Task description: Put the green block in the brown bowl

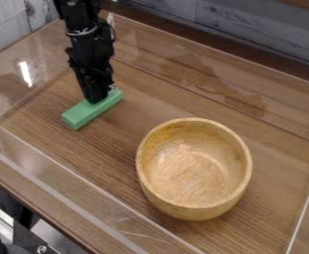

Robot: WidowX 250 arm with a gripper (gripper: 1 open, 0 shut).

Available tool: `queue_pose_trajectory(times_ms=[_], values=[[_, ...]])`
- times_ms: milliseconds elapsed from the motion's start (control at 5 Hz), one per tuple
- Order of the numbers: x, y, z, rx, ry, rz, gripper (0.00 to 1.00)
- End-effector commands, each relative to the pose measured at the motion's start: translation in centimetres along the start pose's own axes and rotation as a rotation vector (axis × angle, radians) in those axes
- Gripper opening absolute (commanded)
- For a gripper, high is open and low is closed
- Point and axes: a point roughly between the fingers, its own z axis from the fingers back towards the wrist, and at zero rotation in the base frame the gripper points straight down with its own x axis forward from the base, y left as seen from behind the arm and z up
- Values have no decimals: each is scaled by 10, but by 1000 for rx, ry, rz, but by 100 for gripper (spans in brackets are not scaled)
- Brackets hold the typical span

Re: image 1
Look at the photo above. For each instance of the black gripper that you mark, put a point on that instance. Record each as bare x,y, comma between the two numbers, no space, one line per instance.
90,53

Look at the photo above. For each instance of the clear acrylic tray enclosure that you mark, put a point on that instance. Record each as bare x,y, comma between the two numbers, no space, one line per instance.
75,175

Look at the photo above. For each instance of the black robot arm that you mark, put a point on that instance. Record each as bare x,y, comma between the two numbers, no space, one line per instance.
83,10

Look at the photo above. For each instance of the green rectangular block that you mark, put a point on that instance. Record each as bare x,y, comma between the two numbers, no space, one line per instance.
85,111

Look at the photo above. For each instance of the brown wooden bowl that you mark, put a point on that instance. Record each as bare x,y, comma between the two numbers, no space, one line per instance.
195,167

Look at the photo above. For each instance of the black metal bracket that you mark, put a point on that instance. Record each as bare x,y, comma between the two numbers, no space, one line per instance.
27,240

